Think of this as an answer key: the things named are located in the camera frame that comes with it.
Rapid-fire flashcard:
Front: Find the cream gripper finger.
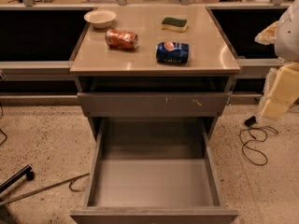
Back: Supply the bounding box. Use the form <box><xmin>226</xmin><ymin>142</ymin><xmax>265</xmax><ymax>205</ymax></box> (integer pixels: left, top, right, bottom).
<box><xmin>254</xmin><ymin>21</ymin><xmax>278</xmax><ymax>45</ymax></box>
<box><xmin>258</xmin><ymin>63</ymin><xmax>299</xmax><ymax>120</ymax></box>

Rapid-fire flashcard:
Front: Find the black power adapter cable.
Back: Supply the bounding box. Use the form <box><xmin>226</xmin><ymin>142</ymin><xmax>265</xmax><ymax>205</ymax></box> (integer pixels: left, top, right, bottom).
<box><xmin>238</xmin><ymin>115</ymin><xmax>279</xmax><ymax>167</ymax></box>

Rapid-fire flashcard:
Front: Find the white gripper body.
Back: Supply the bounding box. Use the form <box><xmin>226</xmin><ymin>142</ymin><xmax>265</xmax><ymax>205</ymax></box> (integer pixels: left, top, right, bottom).
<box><xmin>275</xmin><ymin>5</ymin><xmax>299</xmax><ymax>62</ymax></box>

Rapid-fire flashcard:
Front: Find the black cable at left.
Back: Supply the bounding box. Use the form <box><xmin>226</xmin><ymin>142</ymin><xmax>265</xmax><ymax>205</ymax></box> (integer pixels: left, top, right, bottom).
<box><xmin>0</xmin><ymin>103</ymin><xmax>8</xmax><ymax>147</ymax></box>

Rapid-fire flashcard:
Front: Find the open middle drawer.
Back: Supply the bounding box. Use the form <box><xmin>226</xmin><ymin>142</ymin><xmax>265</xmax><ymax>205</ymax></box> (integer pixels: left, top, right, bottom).
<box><xmin>71</xmin><ymin>118</ymin><xmax>238</xmax><ymax>224</ymax></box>

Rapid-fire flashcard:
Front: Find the white bowl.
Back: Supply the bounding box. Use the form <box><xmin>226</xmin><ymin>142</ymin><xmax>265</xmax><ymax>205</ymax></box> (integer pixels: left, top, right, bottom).
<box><xmin>84</xmin><ymin>9</ymin><xmax>116</xmax><ymax>29</ymax></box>

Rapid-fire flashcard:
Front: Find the grey drawer cabinet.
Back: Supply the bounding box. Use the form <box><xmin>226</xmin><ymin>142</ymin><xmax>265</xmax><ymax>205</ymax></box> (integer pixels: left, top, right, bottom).
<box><xmin>70</xmin><ymin>5</ymin><xmax>240</xmax><ymax>133</ymax></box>

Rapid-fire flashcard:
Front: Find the orange soda can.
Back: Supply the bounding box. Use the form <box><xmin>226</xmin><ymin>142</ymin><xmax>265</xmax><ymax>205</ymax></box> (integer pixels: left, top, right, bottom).
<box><xmin>105</xmin><ymin>29</ymin><xmax>138</xmax><ymax>49</ymax></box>

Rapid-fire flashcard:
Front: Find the green yellow sponge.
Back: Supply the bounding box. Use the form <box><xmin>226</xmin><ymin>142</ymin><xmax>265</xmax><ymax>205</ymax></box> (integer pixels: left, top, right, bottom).
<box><xmin>161</xmin><ymin>17</ymin><xmax>187</xmax><ymax>33</ymax></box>

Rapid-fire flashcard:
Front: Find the grey metal rod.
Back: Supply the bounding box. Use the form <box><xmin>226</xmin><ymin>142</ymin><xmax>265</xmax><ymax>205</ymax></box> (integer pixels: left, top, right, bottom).
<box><xmin>0</xmin><ymin>173</ymin><xmax>90</xmax><ymax>206</ymax></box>

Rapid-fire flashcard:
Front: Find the blue pepsi can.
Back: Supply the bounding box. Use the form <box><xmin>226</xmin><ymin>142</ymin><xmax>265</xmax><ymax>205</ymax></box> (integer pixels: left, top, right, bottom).
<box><xmin>156</xmin><ymin>42</ymin><xmax>190</xmax><ymax>63</ymax></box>

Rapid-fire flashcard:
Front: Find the black chair leg caster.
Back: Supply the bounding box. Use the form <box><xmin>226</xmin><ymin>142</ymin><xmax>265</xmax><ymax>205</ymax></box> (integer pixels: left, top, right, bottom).
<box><xmin>0</xmin><ymin>165</ymin><xmax>35</xmax><ymax>193</ymax></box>

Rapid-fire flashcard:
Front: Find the closed top drawer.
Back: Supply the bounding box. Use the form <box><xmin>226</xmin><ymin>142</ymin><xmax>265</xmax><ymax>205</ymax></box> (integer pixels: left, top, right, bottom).
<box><xmin>78</xmin><ymin>92</ymin><xmax>228</xmax><ymax>117</ymax></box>

